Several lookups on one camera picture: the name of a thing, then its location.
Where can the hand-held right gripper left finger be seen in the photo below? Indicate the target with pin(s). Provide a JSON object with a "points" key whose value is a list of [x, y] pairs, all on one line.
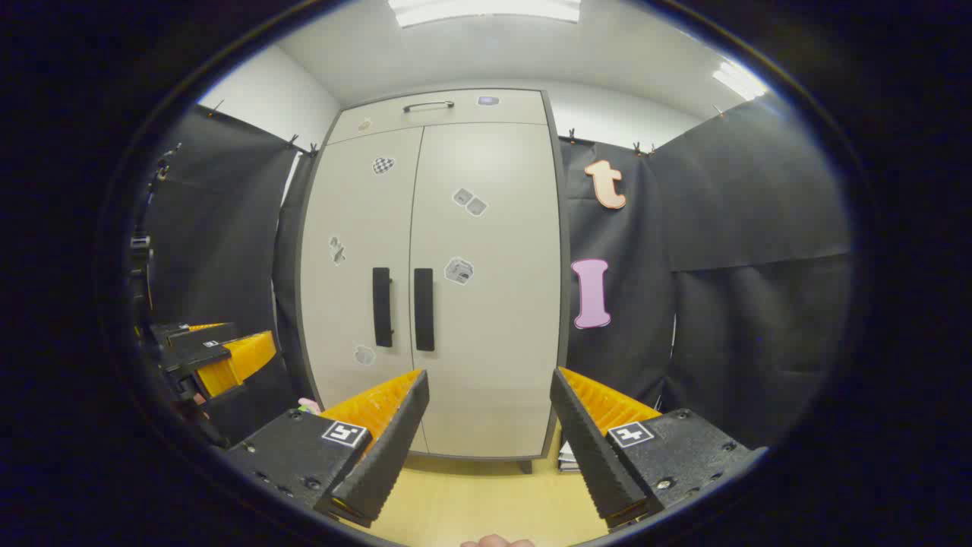
{"points": [[387, 456]]}

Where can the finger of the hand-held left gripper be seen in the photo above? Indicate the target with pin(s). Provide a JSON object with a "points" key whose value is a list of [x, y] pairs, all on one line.
{"points": [[182, 333], [190, 355]]}

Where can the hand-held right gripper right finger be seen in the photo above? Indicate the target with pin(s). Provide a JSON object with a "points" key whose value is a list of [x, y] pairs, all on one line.
{"points": [[588, 448]]}

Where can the grey cabinet door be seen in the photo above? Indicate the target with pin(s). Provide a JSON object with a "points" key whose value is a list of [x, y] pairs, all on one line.
{"points": [[357, 304], [493, 342]]}

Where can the grey double-door shoe cabinet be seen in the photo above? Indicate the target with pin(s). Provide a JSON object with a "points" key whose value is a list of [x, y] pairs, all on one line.
{"points": [[486, 106]]}

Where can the grey cabinet drawer front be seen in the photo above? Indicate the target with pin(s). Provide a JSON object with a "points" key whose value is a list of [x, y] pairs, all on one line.
{"points": [[501, 110]]}

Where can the small white box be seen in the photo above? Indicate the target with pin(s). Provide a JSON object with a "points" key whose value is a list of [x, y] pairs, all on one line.
{"points": [[568, 457]]}

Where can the pink and green plush toy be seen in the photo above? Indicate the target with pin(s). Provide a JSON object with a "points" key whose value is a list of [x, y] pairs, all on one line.
{"points": [[310, 406]]}

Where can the black backdrop cloth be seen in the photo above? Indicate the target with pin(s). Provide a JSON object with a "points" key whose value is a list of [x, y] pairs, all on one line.
{"points": [[759, 342]]}

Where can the short ceiling light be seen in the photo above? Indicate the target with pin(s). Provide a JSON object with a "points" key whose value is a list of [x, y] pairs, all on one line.
{"points": [[738, 80]]}

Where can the long ceiling light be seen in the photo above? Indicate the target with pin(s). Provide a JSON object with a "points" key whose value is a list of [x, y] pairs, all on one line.
{"points": [[486, 9]]}

